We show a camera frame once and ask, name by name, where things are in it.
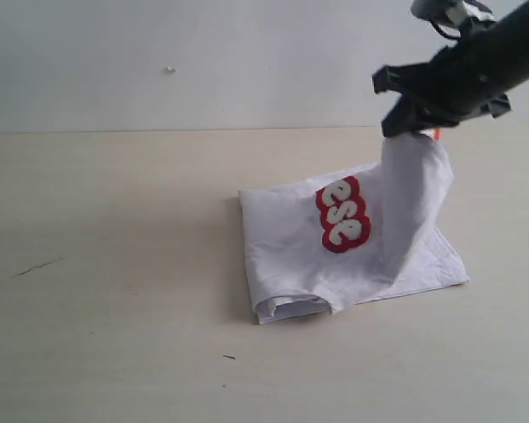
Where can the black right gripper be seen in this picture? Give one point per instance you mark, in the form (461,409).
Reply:
(496,62)

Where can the white t-shirt red lettering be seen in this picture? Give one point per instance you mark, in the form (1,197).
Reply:
(362,234)

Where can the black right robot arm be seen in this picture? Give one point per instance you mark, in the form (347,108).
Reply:
(462,37)

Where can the orange ribbon neck tag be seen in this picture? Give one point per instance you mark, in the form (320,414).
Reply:
(433,133)

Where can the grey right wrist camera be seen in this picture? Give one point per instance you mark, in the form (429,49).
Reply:
(450,12)

